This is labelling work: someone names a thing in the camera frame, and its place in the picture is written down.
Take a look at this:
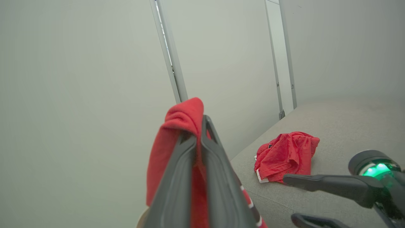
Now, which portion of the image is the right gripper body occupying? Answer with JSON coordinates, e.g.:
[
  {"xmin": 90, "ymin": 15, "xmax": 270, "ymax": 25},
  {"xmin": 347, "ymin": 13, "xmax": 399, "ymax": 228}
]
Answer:
[{"xmin": 348, "ymin": 150, "xmax": 405, "ymax": 228}]

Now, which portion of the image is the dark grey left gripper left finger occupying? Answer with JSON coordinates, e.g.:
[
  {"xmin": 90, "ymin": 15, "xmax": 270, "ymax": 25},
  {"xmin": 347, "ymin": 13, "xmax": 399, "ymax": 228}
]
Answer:
[{"xmin": 144, "ymin": 131, "xmax": 197, "ymax": 228}]

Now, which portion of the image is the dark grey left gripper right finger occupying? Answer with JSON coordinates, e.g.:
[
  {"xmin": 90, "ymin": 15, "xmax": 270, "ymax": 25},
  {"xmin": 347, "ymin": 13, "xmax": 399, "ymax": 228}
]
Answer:
[{"xmin": 201, "ymin": 115, "xmax": 257, "ymax": 228}]

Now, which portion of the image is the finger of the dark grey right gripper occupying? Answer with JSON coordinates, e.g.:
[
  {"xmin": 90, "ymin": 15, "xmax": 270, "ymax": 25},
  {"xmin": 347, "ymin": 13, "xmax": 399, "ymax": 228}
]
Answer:
[
  {"xmin": 291, "ymin": 213, "xmax": 350, "ymax": 228},
  {"xmin": 283, "ymin": 174, "xmax": 384, "ymax": 208}
]

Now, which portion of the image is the plain red mesh garment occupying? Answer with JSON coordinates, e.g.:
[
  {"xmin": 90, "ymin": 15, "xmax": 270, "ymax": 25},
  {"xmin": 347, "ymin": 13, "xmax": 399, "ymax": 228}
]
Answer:
[{"xmin": 254, "ymin": 131, "xmax": 321, "ymax": 184}]

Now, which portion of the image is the red garment with black print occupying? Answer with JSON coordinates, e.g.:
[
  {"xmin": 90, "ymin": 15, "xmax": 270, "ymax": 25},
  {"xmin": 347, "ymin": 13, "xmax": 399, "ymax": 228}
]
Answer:
[{"xmin": 146, "ymin": 97, "xmax": 268, "ymax": 228}]

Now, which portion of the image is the grey fabric sofa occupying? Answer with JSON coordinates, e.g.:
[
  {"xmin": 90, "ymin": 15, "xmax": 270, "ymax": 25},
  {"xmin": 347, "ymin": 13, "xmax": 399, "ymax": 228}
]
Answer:
[{"xmin": 230, "ymin": 98, "xmax": 405, "ymax": 228}]

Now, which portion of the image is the wide white partition panel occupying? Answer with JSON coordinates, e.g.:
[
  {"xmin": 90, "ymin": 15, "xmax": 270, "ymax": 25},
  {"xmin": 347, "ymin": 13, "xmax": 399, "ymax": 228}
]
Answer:
[{"xmin": 157, "ymin": 0, "xmax": 284, "ymax": 160}]

